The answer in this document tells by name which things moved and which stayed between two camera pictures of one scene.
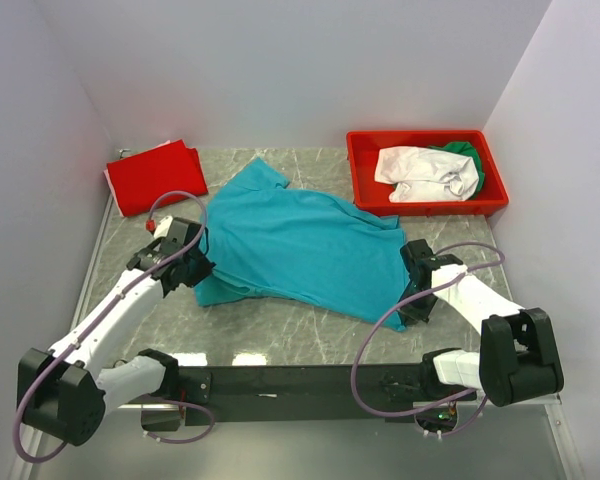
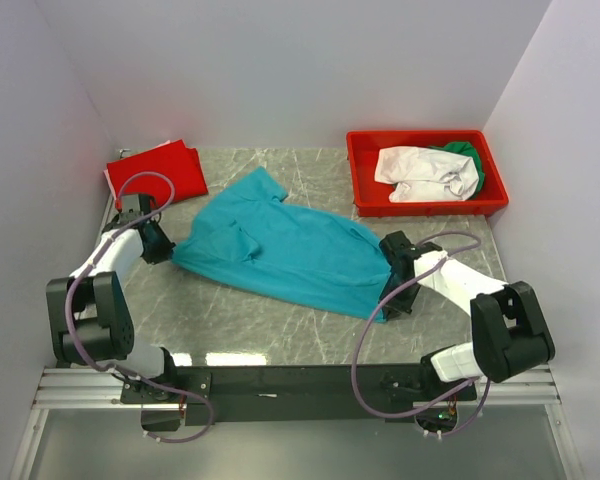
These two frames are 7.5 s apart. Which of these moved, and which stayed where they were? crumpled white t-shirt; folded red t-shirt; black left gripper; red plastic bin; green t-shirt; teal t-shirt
Moved: teal t-shirt; black left gripper
Stayed: green t-shirt; folded red t-shirt; red plastic bin; crumpled white t-shirt
